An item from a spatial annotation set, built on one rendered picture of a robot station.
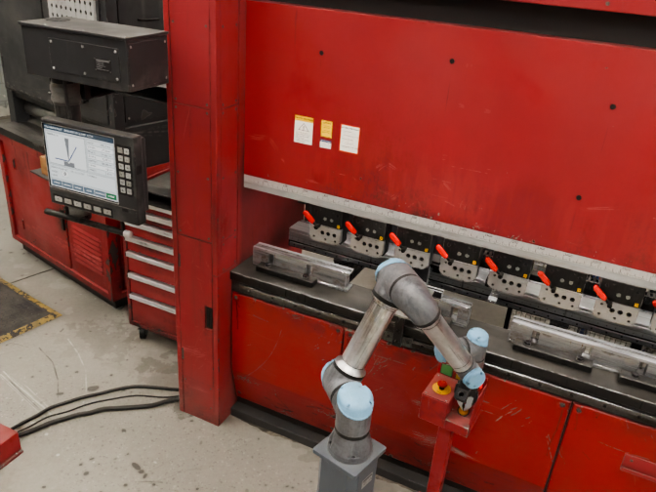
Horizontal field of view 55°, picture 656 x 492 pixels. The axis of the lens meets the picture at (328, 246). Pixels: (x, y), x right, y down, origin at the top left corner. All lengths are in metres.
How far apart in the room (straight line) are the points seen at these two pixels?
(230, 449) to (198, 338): 0.58
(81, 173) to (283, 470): 1.65
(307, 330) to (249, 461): 0.74
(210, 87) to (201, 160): 0.32
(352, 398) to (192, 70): 1.43
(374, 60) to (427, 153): 0.41
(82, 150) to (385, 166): 1.18
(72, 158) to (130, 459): 1.47
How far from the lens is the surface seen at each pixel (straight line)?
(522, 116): 2.36
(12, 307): 4.56
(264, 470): 3.20
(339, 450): 2.14
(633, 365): 2.69
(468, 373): 2.16
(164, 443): 3.36
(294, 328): 2.92
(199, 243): 2.87
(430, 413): 2.51
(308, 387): 3.07
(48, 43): 2.65
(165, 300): 3.73
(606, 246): 2.46
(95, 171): 2.61
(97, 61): 2.49
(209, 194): 2.75
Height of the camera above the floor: 2.30
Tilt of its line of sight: 26 degrees down
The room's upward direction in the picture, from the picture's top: 5 degrees clockwise
